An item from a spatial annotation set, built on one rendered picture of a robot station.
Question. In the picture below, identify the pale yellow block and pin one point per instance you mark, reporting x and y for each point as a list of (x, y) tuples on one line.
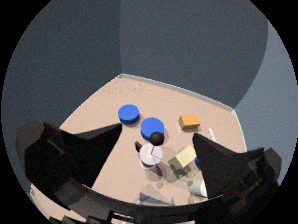
[(182, 158)]

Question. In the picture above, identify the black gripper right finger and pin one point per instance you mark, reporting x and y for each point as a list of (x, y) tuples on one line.
[(219, 165)]

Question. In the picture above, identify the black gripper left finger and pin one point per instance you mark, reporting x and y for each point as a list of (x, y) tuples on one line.
[(87, 151)]

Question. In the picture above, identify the orange rectangular block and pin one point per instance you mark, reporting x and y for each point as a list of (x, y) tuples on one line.
[(188, 121)]

